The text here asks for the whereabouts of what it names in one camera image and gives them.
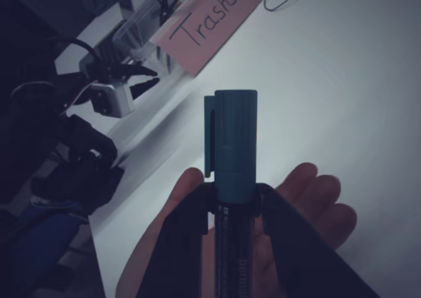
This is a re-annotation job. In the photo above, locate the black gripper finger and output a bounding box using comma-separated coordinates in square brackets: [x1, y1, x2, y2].
[255, 183, 379, 298]
[134, 183, 218, 298]

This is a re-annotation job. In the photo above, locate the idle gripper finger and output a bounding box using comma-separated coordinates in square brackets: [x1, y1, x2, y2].
[130, 77, 161, 98]
[126, 65, 158, 78]

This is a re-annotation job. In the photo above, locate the green capped marker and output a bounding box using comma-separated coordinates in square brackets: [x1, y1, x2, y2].
[203, 89, 259, 298]

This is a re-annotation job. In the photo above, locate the person's left hand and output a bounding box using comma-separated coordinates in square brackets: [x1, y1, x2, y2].
[114, 162, 359, 298]

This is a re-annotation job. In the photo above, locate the clear plastic bin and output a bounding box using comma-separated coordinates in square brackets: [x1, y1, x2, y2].
[111, 1, 185, 72]

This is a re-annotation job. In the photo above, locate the white device box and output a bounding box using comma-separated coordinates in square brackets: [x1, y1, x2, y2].
[54, 1, 132, 77]

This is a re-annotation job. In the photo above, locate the pink trash sign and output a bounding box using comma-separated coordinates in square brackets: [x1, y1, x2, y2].
[154, 0, 266, 77]

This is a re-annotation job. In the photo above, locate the dark blue jacket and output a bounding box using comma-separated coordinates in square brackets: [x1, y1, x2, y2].
[9, 199, 89, 298]

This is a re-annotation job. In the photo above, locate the idle arm silver camera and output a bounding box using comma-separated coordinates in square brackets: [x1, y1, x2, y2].
[89, 82, 136, 118]

